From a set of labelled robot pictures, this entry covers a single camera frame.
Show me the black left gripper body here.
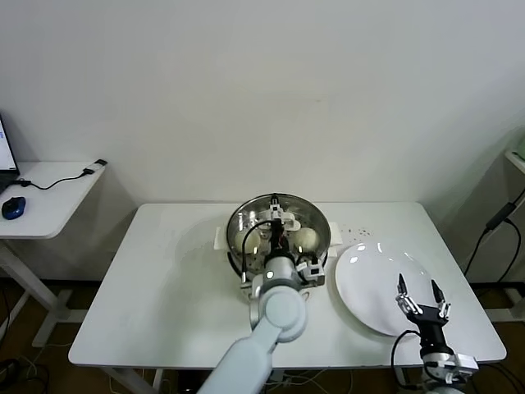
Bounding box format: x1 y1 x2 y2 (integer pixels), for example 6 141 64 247
267 220 293 259

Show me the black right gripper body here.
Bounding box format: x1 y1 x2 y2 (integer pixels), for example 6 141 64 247
405 307 450 349

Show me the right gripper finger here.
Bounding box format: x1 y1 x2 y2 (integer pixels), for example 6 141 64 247
395 273 419 316
431 279 451 320

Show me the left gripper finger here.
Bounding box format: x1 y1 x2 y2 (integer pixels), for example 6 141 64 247
268 196 286 221

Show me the glass pot lid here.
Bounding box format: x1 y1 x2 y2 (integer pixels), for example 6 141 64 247
226 192 331 288

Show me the white steamed baozi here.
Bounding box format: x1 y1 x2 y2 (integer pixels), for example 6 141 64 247
293 227 320 252
234 229 262 254

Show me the perforated steel steamer basket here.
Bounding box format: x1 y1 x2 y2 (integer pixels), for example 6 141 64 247
226 193 331 291

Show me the white round plate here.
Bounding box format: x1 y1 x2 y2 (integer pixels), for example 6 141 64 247
334 242 440 338

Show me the white electric cooker base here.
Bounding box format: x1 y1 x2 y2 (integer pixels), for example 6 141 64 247
212 221 344 305

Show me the white shelf board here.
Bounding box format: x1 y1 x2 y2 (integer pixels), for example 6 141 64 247
503 149 525 176

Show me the white side desk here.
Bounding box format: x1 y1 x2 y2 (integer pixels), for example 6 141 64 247
0 160 106 350

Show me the blue computer mouse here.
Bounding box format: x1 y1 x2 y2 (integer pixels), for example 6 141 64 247
1 196 27 221

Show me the black laptop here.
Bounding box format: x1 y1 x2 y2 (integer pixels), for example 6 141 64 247
0 111 21 194

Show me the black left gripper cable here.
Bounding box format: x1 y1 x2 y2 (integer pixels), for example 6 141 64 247
240 220 284 288

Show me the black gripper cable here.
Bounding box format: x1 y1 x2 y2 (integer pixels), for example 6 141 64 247
389 329 419 387
240 220 284 288

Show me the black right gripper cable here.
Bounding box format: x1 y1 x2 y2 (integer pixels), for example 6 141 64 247
389 329 419 387

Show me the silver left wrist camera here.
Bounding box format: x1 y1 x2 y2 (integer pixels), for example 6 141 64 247
295 254 326 286

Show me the black power brick cable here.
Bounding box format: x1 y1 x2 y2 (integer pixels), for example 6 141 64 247
463 200 522 284

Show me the black adapter cable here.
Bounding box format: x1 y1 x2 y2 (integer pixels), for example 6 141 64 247
10 158 108 192

